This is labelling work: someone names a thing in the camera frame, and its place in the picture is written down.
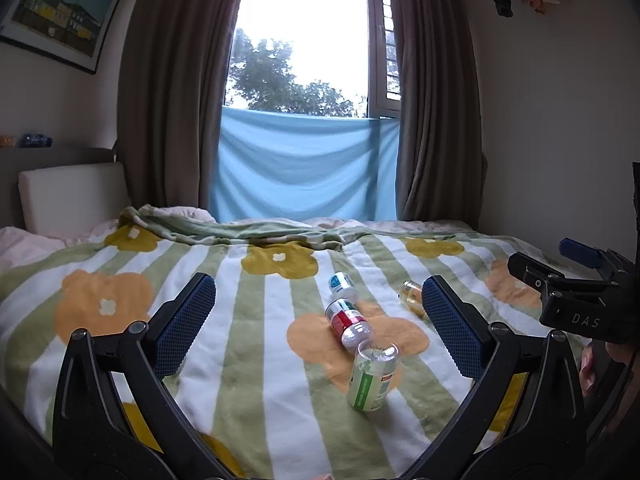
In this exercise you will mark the small blue toy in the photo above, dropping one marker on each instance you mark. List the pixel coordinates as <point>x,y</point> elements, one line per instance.
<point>36,141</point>

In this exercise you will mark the person's right hand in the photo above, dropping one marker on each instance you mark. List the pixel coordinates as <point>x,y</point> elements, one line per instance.
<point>587,367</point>

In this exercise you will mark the blue label bottle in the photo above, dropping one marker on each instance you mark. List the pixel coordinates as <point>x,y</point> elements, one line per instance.
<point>341,285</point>

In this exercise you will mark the window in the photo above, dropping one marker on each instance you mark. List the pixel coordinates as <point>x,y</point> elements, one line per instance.
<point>310,35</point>

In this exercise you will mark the brown curtain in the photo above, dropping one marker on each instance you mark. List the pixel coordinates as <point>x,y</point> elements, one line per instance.
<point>435,110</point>
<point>170,85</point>

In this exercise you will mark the red label clear cup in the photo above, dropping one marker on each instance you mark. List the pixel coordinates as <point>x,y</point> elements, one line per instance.
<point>346,321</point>

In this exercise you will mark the small orange toy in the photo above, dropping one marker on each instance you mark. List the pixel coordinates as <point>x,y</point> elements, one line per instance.
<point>5,141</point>

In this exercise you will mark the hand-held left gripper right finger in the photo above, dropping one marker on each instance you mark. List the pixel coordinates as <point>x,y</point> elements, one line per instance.
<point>450,330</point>

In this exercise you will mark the yellow clear cup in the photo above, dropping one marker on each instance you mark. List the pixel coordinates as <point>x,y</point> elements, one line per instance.
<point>413,298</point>

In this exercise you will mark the green label clear cup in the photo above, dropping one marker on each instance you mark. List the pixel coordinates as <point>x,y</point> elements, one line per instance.
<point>372,377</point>

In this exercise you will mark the framed wall picture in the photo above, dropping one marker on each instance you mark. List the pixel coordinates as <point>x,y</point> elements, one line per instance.
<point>55,7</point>

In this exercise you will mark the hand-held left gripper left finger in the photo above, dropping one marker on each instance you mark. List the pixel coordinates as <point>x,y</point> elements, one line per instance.
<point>186,325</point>

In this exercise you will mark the light blue hanging cloth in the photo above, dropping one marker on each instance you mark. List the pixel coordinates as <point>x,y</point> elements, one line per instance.
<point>300,165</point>

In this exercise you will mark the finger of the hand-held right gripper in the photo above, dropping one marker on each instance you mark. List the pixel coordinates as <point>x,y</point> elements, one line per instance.
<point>530,272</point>
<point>580,252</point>

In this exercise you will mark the white headboard cushion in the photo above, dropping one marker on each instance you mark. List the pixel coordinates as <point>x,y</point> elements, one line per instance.
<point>70,195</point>

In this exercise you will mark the grey headboard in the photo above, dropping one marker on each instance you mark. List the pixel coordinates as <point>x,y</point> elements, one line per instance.
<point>55,156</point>

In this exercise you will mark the flower print striped blanket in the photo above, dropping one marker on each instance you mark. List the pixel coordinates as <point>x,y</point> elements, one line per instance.
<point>260,385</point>

